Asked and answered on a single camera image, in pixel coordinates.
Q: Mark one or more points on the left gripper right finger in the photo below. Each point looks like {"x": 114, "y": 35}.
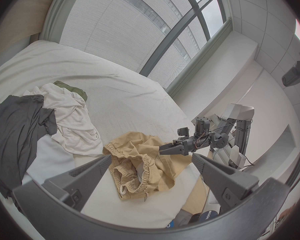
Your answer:
{"x": 225, "y": 186}

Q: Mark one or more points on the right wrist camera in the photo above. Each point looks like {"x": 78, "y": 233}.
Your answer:
{"x": 183, "y": 132}

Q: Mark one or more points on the green garment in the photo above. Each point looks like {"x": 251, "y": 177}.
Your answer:
{"x": 76, "y": 92}

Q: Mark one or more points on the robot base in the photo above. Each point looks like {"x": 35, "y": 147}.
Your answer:
{"x": 190, "y": 217}

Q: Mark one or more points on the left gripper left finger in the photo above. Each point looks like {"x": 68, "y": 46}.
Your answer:
{"x": 77, "y": 184}

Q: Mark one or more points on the black T-shirt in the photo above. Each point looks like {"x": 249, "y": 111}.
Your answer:
{"x": 17, "y": 134}

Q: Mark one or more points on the window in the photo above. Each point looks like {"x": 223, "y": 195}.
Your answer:
{"x": 130, "y": 26}

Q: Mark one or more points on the bed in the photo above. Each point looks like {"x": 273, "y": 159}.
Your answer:
{"x": 110, "y": 89}

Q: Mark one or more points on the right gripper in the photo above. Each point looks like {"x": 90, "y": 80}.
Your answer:
{"x": 188, "y": 145}

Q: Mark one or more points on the tan shorts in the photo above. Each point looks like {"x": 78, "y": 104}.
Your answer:
{"x": 162, "y": 169}

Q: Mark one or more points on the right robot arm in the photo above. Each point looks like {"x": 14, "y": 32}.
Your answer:
{"x": 240, "y": 131}

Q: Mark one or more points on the white garment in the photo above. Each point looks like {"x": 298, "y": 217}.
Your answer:
{"x": 70, "y": 121}

